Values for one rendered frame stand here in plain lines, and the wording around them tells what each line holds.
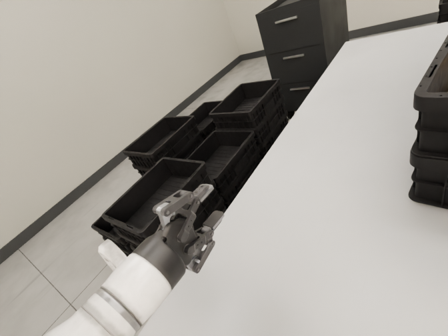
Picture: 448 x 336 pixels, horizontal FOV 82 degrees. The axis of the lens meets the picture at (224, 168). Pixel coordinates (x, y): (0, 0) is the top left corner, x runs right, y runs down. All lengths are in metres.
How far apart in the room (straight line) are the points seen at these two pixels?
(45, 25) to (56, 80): 0.46
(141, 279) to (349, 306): 0.32
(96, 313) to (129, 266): 0.06
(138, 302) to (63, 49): 2.81
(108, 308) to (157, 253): 0.08
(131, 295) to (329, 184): 0.49
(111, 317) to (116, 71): 2.98
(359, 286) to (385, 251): 0.08
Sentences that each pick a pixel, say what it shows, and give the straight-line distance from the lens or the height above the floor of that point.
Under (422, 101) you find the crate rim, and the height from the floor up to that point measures 0.92.
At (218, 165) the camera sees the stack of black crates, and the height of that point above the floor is 0.38.
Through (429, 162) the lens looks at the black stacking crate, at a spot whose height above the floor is 0.81.
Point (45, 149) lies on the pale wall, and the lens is 2.87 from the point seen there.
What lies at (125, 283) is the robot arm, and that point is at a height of 0.92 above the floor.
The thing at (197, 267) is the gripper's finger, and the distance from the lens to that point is 0.44.
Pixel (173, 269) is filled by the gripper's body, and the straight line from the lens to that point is 0.36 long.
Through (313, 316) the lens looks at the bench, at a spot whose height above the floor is 0.70.
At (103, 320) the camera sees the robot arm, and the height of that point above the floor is 0.92.
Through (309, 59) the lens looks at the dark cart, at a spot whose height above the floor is 0.52.
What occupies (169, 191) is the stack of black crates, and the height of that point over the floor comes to 0.49.
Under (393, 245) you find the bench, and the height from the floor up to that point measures 0.70.
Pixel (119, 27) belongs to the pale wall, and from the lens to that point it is 3.36.
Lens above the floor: 1.15
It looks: 33 degrees down
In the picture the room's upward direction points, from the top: 25 degrees counter-clockwise
